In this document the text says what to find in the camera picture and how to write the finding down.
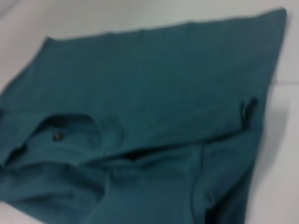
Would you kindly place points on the teal T-shirt with FREE print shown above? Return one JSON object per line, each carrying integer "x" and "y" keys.
{"x": 140, "y": 105}

